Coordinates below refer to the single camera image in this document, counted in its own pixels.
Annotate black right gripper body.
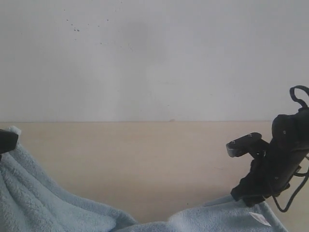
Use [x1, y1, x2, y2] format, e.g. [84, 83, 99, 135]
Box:
[231, 157, 301, 207]

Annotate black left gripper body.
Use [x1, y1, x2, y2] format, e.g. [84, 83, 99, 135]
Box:
[0, 129, 19, 159]

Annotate light blue terry towel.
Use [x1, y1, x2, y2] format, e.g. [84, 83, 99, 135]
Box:
[0, 125, 289, 232]

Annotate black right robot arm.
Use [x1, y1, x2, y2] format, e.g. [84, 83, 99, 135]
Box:
[226, 108, 309, 207]

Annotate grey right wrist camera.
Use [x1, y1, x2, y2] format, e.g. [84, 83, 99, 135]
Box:
[226, 132, 269, 159]

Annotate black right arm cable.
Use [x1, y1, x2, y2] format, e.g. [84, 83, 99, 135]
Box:
[272, 85, 309, 213]

